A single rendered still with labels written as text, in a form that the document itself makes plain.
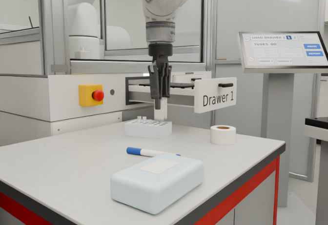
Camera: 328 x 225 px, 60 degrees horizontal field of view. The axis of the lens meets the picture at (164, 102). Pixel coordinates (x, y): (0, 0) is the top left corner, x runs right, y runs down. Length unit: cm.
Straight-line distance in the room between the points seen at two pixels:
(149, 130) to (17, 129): 53
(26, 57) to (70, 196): 64
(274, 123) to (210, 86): 103
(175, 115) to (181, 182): 97
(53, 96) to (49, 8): 27
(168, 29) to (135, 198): 55
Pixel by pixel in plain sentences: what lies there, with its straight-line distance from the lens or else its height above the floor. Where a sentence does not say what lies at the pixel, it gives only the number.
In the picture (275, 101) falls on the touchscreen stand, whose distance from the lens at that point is 195.
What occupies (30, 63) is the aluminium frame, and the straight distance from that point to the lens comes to 103.
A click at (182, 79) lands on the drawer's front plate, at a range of 141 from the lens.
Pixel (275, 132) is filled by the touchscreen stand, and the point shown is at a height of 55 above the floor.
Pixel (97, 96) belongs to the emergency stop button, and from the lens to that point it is 96.
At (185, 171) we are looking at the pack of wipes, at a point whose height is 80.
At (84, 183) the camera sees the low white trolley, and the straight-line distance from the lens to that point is 56.
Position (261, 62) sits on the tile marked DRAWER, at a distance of 182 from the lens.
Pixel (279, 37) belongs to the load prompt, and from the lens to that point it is 200.
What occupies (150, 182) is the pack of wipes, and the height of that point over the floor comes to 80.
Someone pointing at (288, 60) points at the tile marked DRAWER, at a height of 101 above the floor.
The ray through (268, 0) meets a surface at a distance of 284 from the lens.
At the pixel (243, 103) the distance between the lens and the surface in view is 290.
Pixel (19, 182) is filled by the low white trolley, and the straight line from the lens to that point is 60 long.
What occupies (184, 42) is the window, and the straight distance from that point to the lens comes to 149.
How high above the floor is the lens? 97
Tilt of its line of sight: 7 degrees down
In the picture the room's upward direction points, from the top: straight up
